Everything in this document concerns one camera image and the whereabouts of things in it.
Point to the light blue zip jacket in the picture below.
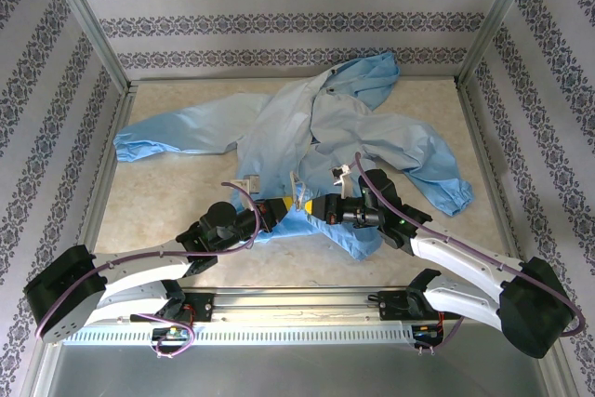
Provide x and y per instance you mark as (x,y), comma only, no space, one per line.
(279,127)

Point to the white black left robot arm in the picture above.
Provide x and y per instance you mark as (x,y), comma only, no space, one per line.
(139,269)

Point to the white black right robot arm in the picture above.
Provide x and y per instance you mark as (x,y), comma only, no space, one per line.
(465,257)

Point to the small controller board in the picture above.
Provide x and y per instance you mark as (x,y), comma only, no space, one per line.
(173,333)
(425,331)

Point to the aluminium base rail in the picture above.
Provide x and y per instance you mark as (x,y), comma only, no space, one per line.
(297,304)

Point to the aluminium side rail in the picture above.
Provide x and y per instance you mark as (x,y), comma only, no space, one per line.
(108,174)
(488,174)

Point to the aluminium back rail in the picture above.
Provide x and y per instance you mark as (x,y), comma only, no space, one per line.
(209,80)

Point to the aluminium frame post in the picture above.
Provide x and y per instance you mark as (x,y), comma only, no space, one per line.
(499,16)
(83,16)

